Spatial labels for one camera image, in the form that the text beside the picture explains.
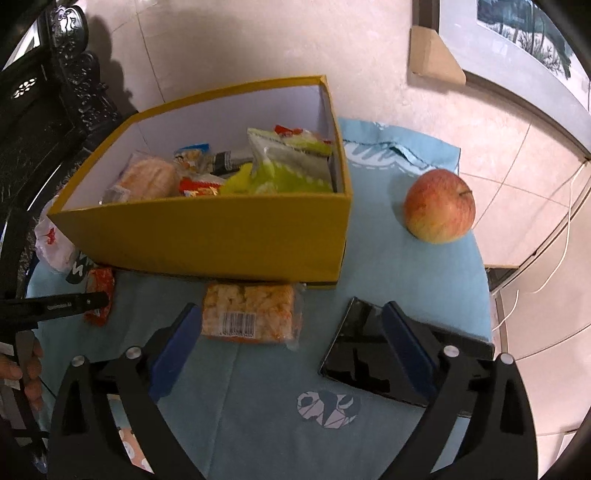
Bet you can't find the white plastic bag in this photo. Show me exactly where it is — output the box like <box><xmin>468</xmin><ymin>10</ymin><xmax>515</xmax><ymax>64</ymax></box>
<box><xmin>34</xmin><ymin>208</ymin><xmax>79</xmax><ymax>273</ymax></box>

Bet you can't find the orange rice cracker packet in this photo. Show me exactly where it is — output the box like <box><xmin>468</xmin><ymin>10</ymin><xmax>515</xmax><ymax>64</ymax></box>
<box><xmin>202</xmin><ymin>281</ymin><xmax>306</xmax><ymax>349</ymax></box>

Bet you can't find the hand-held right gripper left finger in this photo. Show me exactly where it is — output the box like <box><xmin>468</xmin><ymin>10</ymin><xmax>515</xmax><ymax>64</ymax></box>
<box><xmin>47</xmin><ymin>302</ymin><xmax>205</xmax><ymax>480</ymax></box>

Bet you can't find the light blue printed tablecloth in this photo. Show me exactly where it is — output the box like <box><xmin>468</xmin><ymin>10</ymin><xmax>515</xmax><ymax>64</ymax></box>
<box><xmin>25</xmin><ymin>117</ymin><xmax>497</xmax><ymax>480</ymax></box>

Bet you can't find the framed painting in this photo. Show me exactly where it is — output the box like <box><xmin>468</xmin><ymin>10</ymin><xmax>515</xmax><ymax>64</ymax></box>
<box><xmin>411</xmin><ymin>0</ymin><xmax>591</xmax><ymax>160</ymax></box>

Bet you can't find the person's left hand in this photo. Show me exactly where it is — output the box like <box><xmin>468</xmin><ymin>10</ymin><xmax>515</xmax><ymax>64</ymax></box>
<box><xmin>0</xmin><ymin>342</ymin><xmax>45</xmax><ymax>412</ymax></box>

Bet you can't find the orange red snack packet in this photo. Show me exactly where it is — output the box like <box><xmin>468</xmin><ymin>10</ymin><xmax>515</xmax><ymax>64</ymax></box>
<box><xmin>83</xmin><ymin>267</ymin><xmax>116</xmax><ymax>326</ymax></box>

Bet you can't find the heap of assorted snacks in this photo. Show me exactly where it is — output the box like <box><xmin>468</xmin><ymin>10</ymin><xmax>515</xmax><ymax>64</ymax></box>
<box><xmin>102</xmin><ymin>124</ymin><xmax>335</xmax><ymax>204</ymax></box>

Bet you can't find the black smartphone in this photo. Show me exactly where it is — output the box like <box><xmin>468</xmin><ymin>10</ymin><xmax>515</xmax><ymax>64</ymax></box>
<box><xmin>318</xmin><ymin>296</ymin><xmax>496</xmax><ymax>408</ymax></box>

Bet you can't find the red apple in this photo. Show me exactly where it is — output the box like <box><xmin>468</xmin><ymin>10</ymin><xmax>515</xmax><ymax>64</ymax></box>
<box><xmin>403</xmin><ymin>168</ymin><xmax>476</xmax><ymax>244</ymax></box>

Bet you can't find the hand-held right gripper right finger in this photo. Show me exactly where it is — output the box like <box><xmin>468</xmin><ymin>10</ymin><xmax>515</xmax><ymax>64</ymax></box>
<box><xmin>380</xmin><ymin>300</ymin><xmax>539</xmax><ymax>480</ymax></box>

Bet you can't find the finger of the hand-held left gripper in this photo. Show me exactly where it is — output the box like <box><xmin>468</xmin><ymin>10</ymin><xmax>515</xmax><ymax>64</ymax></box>
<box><xmin>74</xmin><ymin>290</ymin><xmax>112</xmax><ymax>315</ymax></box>

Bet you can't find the dark carved wooden furniture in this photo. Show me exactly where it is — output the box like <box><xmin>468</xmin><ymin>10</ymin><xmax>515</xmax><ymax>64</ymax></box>
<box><xmin>0</xmin><ymin>0</ymin><xmax>139</xmax><ymax>296</ymax></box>

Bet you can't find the white cable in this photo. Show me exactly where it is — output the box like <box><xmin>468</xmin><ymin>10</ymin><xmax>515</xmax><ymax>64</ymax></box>
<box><xmin>492</xmin><ymin>171</ymin><xmax>583</xmax><ymax>330</ymax></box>

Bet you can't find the cardboard corner protector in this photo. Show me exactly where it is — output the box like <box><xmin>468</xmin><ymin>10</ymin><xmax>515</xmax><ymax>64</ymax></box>
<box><xmin>409</xmin><ymin>25</ymin><xmax>466</xmax><ymax>84</ymax></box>

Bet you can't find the yellow cardboard box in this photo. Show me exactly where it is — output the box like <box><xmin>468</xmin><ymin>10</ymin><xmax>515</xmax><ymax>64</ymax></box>
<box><xmin>46</xmin><ymin>75</ymin><xmax>354</xmax><ymax>291</ymax></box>

